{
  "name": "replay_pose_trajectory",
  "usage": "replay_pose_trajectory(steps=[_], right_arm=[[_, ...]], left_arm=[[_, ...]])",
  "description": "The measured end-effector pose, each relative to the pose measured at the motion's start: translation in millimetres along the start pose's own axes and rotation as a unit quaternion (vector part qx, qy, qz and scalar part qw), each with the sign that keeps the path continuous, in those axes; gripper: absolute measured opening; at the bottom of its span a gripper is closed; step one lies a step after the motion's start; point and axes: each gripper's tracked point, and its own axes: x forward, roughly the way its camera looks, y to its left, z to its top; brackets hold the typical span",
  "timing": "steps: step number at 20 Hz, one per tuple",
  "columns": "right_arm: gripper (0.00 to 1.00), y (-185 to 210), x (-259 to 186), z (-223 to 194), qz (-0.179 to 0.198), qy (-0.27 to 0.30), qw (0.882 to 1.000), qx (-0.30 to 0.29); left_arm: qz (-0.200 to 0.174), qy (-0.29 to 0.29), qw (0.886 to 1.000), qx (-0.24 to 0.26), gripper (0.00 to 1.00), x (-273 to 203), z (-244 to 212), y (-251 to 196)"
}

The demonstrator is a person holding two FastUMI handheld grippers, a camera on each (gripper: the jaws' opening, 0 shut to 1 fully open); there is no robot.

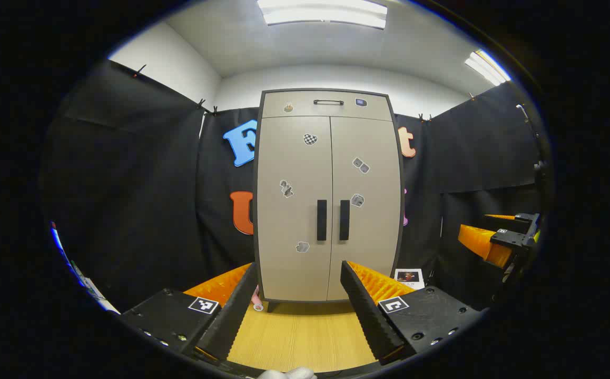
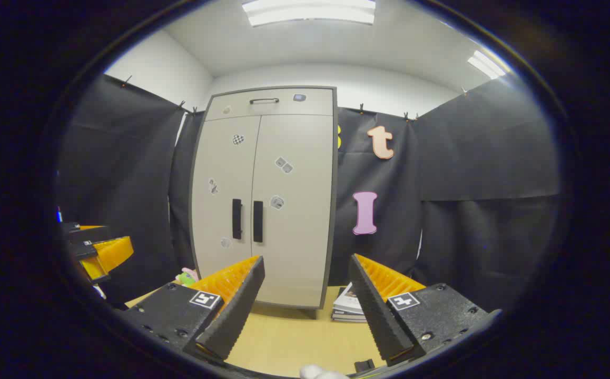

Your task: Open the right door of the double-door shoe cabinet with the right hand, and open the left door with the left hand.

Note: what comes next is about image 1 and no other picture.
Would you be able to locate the beige double-door shoe cabinet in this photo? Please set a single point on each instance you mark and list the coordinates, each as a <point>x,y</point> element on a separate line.
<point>255,210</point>

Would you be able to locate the black backdrop cloth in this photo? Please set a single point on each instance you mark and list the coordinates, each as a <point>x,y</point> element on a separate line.
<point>126,184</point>

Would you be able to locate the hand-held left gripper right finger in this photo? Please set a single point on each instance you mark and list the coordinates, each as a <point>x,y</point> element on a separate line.
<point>368,316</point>

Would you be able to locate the narrow ceiling light panel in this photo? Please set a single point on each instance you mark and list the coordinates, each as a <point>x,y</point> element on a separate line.
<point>486,67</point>

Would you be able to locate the printed photo card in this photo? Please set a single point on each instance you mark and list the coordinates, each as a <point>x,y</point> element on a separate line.
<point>409,276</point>

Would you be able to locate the small pink toy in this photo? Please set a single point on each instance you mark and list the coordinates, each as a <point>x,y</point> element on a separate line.
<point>256,300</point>

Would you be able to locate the large ceiling light panel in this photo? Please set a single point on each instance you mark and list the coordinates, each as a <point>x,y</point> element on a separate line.
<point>321,13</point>

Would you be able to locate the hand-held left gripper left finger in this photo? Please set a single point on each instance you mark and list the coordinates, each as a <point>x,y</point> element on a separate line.
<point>234,316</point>

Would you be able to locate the beige cabinet drawer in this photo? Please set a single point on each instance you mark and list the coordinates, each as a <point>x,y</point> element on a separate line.
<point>336,111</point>

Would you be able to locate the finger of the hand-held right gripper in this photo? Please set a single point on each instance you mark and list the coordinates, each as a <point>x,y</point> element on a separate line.
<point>527,217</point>
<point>518,240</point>

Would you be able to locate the grey-sticker beige cabinet door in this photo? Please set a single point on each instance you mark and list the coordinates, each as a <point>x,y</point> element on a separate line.
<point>373,247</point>

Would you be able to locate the checkered-sticker beige cabinet door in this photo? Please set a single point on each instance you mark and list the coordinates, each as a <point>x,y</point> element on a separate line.
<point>289,252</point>

